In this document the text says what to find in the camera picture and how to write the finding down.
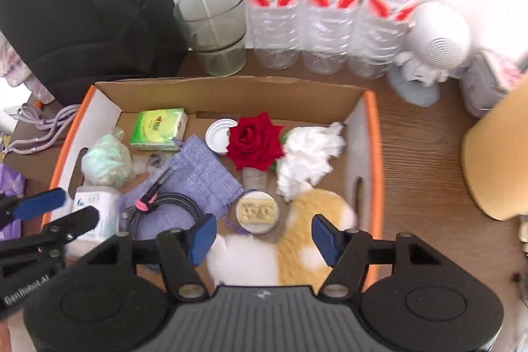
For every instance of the yellow insulated bottle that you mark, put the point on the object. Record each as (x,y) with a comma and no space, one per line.
(499,154)

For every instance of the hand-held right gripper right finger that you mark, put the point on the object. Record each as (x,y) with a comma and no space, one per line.
(326,240)

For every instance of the white robot figure speaker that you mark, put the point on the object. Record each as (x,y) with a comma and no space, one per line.
(441,34)

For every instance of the black paper bag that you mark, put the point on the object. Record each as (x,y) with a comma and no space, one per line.
(82,5)

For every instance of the white wet wipes pack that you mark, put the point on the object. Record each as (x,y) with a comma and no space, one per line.
(97,211)

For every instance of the crumpled green plastic bag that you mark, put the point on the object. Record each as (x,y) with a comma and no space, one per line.
(108,162)

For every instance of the red cardboard box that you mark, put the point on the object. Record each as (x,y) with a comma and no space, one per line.
(231,96)

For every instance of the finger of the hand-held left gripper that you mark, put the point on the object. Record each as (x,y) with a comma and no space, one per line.
(39,203)
(70,224)

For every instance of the purple knitted pouch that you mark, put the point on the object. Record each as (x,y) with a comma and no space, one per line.
(200,166)

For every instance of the clear stirring straw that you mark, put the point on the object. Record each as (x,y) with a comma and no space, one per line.
(204,9)

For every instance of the white ribbed bottle cap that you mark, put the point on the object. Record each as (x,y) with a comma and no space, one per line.
(216,135)

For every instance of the grey patterned box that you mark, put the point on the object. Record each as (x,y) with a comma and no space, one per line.
(484,84)

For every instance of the glass cup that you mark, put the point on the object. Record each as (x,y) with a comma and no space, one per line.
(214,34)

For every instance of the red artificial rose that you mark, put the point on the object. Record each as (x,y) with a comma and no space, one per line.
(255,141)

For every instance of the small clear plastic packet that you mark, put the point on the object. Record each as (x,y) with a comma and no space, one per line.
(150,163)

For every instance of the mottled purple vase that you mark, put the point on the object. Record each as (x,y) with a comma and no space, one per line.
(16,63)

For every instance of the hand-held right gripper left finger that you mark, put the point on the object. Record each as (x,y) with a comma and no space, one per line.
(204,238)

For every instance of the purple tissue pack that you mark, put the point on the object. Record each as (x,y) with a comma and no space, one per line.
(10,179)

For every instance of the crumpled white tissue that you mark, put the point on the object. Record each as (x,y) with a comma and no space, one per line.
(307,158)

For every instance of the green tissue pack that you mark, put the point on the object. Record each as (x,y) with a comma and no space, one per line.
(159,127)

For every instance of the white and yellow plush toy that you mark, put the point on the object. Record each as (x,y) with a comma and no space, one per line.
(301,228)

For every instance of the white round lid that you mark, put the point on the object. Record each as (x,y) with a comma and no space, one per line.
(256,211)

